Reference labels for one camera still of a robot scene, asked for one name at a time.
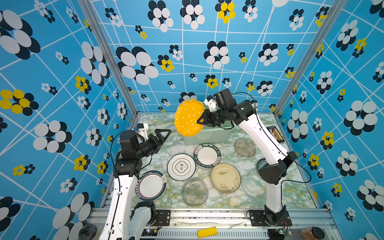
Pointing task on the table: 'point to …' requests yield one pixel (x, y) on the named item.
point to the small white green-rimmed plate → (181, 167)
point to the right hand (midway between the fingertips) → (199, 121)
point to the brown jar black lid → (312, 233)
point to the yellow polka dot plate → (186, 116)
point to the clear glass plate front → (194, 192)
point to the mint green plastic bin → (209, 135)
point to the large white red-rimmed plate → (151, 185)
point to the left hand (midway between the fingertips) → (168, 135)
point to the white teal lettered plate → (207, 156)
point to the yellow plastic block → (207, 232)
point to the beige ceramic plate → (225, 178)
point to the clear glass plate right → (254, 187)
